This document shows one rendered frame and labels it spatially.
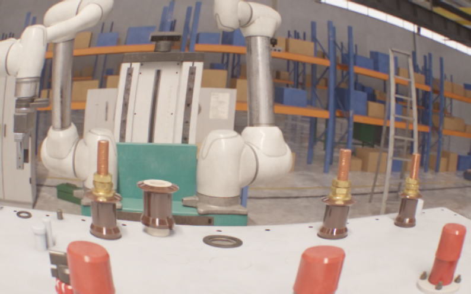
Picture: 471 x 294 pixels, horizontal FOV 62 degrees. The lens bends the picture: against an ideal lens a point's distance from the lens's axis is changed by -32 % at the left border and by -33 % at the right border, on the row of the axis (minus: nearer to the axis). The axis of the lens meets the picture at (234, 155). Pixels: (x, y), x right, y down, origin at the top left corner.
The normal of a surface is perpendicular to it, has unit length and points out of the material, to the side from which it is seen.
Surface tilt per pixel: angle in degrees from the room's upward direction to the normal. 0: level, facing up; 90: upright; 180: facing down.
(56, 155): 103
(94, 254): 4
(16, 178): 90
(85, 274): 89
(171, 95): 90
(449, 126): 90
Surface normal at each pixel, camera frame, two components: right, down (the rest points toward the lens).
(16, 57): -0.18, 0.18
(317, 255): 0.04, -0.98
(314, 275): -0.44, 0.09
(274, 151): 0.62, -0.04
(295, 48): 0.22, 0.18
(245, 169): 0.67, 0.18
